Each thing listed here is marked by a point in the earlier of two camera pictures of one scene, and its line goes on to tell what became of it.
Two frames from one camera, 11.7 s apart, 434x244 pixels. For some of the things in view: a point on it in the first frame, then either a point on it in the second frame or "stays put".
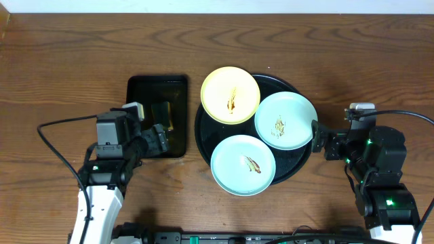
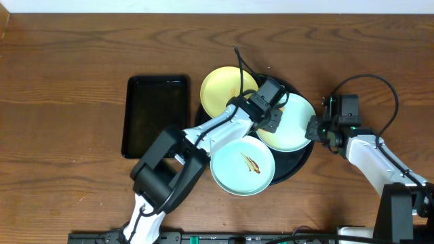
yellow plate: x=230 y=95 stays put
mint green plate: x=284 y=120 stays put
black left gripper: x=159 y=139 → x=272 y=119
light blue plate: x=243 y=165 stays put
